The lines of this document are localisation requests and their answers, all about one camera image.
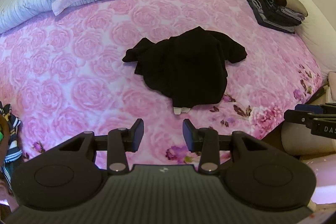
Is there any black sweater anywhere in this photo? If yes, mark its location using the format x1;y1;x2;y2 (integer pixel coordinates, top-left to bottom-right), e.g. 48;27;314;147
122;27;247;109

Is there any pink rose bedspread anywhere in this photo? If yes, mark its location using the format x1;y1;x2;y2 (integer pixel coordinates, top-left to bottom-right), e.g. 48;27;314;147
1;0;323;164

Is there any striped colourful cloth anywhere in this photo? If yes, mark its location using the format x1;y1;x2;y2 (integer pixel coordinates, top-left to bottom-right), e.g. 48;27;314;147
1;103;23;189

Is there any stack of folded dark clothes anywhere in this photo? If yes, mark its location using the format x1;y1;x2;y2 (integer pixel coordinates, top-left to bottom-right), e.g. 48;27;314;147
247;0;308;34

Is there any white bed frame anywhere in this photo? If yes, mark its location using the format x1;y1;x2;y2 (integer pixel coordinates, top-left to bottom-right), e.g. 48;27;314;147
297;0;336;80

